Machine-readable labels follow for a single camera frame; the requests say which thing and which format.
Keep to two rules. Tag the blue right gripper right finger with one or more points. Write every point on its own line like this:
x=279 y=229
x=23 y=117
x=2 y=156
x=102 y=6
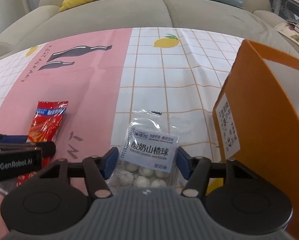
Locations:
x=198 y=171

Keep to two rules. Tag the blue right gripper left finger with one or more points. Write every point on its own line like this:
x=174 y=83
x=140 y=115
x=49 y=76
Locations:
x=95 y=171

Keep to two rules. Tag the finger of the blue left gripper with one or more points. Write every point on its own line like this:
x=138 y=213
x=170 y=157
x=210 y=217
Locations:
x=13 y=139

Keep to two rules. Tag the magazines on sofa arm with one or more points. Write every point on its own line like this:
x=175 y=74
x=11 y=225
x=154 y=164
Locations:
x=289 y=31

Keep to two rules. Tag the red small snack packet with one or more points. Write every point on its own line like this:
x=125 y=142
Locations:
x=46 y=121

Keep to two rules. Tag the orange cardboard box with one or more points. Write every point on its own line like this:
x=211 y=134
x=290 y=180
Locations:
x=256 y=117

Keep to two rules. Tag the beige fabric sofa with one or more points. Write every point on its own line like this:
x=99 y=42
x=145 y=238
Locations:
x=254 y=21

